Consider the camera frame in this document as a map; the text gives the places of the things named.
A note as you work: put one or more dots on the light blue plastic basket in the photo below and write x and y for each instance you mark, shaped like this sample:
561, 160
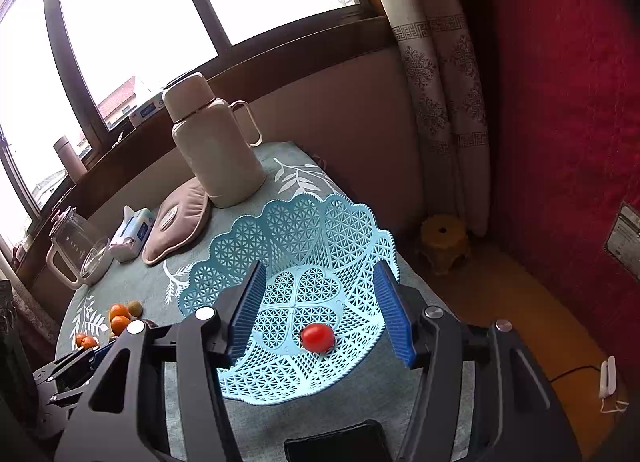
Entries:
319, 256

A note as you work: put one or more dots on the pink tumbler on sill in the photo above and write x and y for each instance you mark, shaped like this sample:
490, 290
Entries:
72, 163

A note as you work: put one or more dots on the grey-green leaf tablecloth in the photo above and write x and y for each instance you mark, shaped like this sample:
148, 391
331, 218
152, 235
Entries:
379, 388

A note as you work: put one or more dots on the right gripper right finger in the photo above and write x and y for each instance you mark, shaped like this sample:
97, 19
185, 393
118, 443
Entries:
516, 413

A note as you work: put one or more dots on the rough mandarin with stem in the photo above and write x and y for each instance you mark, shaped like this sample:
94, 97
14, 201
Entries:
89, 342

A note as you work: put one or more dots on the tissue pack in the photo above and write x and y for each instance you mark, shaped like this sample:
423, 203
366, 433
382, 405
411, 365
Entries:
132, 233

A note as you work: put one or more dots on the glass kettle white handle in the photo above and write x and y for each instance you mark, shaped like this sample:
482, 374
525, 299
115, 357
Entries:
78, 255

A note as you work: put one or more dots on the white charger with cable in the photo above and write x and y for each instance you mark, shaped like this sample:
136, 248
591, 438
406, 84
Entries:
608, 386

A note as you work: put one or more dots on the pink heating pad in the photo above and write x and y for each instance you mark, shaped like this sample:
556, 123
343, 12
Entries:
179, 221

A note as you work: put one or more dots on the smooth orange kumquat small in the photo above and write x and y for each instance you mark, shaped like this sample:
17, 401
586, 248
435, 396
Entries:
119, 324

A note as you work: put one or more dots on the tan longan fruit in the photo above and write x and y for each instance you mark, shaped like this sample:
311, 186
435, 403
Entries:
135, 309

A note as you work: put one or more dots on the red quilted bedding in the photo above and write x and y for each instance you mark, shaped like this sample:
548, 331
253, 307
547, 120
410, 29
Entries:
568, 155

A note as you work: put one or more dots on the red cherry tomato large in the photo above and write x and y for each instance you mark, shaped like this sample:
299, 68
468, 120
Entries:
317, 337

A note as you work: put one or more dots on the blue white box on sill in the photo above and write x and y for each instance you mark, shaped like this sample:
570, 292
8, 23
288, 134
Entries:
146, 110

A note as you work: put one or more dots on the wall label plate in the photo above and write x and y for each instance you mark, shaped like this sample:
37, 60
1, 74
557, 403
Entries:
623, 241

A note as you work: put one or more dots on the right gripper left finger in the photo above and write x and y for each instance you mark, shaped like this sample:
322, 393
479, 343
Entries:
120, 414

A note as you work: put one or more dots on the smooth orange kumquat large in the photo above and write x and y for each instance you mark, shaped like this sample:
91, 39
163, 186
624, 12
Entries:
118, 310

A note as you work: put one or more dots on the yellow plastic stool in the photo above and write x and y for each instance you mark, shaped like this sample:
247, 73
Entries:
444, 241

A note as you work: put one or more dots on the cream thermos flask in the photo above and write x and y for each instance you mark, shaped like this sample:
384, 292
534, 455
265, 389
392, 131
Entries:
211, 141

